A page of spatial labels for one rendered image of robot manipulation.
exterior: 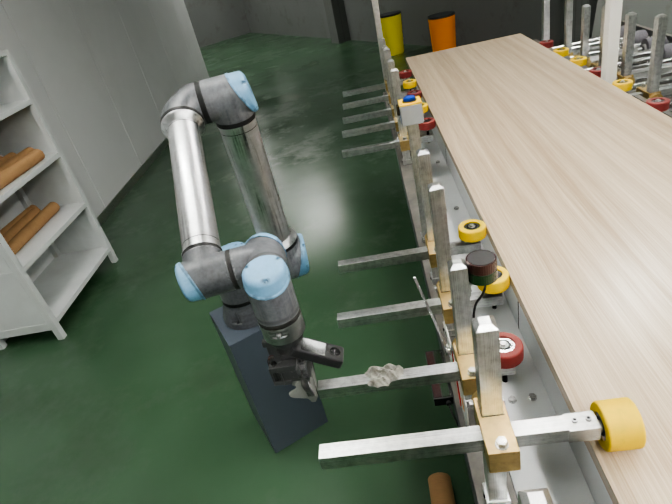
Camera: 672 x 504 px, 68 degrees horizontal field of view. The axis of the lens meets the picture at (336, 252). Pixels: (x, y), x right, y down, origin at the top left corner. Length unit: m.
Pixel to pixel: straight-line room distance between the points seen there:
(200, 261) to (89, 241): 3.10
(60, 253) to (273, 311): 3.45
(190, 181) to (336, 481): 1.29
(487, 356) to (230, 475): 1.57
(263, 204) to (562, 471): 1.07
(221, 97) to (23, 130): 2.63
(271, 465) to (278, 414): 0.22
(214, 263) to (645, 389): 0.86
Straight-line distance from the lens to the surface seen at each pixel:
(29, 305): 3.46
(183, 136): 1.37
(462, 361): 1.15
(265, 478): 2.17
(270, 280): 0.95
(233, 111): 1.46
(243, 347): 1.83
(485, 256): 1.04
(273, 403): 2.03
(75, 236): 4.19
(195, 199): 1.21
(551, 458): 1.31
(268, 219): 1.63
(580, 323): 1.20
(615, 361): 1.13
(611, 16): 2.67
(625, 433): 0.94
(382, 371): 1.15
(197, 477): 2.29
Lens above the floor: 1.69
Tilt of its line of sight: 31 degrees down
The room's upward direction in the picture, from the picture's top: 14 degrees counter-clockwise
